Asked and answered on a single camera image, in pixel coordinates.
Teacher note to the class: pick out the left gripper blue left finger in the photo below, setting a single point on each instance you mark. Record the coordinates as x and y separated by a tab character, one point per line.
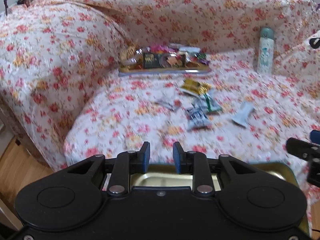
124	166

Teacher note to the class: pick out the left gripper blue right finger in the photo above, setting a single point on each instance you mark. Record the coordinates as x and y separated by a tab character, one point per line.
195	163

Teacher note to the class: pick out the blue white milk packet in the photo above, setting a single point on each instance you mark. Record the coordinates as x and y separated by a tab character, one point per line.
197	119

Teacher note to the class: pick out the green white triangle packet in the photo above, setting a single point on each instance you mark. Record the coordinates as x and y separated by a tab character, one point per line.
206	103

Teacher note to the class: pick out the white long snack packet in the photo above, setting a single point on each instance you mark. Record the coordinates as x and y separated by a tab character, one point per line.
242	115

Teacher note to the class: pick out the gold green snack packet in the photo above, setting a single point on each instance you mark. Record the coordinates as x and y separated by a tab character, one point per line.
191	87

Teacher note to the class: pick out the white nut snack packet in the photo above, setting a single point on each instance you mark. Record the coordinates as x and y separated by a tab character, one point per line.
172	105

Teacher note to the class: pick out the small gold candy packet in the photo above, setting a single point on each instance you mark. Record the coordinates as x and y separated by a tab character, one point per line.
204	88

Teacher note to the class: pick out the gold tray full of snacks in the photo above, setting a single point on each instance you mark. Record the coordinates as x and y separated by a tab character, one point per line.
132	59

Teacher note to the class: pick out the gold empty tin tray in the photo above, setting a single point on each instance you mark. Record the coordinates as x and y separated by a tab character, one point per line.
165	175

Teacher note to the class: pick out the floral sofa cover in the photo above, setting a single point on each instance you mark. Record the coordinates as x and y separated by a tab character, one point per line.
86	77

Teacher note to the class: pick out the black cracker packet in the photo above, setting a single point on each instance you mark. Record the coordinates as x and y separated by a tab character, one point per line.
165	60

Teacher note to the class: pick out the cartoon cat water bottle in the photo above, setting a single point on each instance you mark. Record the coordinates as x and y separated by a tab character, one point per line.
266	51

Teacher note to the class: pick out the black strap handle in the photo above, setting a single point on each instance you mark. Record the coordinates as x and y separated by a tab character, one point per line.
314	42

